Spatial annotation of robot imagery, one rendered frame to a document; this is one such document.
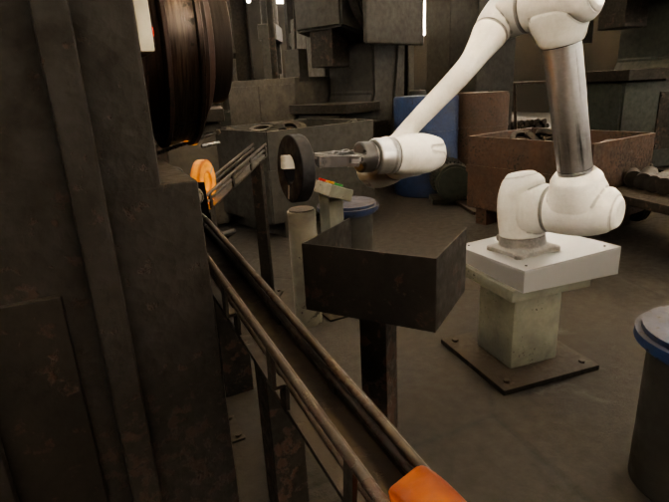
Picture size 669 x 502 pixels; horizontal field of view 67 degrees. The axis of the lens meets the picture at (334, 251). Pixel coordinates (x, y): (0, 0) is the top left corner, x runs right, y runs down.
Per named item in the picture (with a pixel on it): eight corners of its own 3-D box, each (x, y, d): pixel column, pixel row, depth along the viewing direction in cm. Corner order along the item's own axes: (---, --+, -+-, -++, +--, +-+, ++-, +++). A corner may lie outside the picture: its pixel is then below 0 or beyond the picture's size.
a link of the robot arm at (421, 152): (406, 171, 123) (378, 182, 135) (457, 167, 130) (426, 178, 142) (399, 127, 123) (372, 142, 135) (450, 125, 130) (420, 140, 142)
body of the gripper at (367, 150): (380, 173, 123) (346, 176, 119) (362, 169, 130) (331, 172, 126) (381, 141, 121) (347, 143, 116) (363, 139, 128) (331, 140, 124)
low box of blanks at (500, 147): (644, 226, 344) (658, 126, 324) (582, 249, 306) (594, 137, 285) (526, 204, 418) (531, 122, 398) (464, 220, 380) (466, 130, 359)
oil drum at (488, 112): (471, 194, 466) (474, 92, 439) (430, 184, 517) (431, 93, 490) (519, 185, 491) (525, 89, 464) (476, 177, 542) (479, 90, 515)
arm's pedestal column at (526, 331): (523, 324, 217) (528, 255, 207) (598, 370, 181) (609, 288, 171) (440, 343, 205) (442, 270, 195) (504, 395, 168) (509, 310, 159)
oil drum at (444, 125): (418, 201, 447) (418, 95, 420) (381, 191, 498) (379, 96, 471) (471, 192, 472) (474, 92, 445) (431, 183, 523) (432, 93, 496)
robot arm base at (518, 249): (519, 237, 194) (518, 223, 193) (561, 249, 174) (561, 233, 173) (478, 247, 189) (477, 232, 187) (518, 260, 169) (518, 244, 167)
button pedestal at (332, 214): (333, 324, 226) (326, 185, 207) (310, 305, 246) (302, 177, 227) (363, 315, 232) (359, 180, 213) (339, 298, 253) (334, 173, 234)
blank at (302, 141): (303, 140, 107) (318, 139, 108) (276, 128, 119) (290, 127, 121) (302, 211, 113) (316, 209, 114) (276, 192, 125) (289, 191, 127)
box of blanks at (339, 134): (274, 241, 351) (264, 126, 328) (214, 222, 411) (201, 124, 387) (377, 212, 416) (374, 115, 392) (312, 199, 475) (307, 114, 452)
